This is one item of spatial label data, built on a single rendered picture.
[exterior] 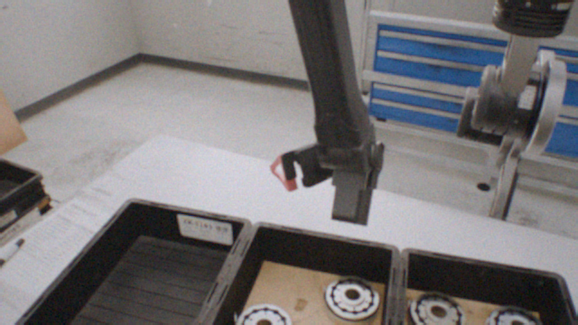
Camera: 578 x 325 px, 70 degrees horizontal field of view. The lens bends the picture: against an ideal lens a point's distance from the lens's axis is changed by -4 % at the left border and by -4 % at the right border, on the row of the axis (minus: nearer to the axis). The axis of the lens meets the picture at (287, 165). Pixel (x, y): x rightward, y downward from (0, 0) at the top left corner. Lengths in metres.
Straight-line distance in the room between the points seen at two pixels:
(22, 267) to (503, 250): 1.28
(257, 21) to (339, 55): 3.29
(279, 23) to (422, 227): 2.67
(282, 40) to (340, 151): 3.14
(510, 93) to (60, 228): 1.20
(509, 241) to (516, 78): 0.54
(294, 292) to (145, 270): 0.32
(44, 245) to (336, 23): 1.07
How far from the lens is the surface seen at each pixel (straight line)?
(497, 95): 0.95
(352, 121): 0.52
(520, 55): 0.93
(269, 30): 3.72
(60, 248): 1.30
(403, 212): 1.31
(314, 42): 0.46
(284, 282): 0.91
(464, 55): 2.44
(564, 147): 2.66
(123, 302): 0.93
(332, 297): 0.85
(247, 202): 1.31
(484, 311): 0.94
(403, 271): 0.82
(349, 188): 0.62
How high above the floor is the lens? 1.52
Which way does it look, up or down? 34 degrees down
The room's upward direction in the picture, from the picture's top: straight up
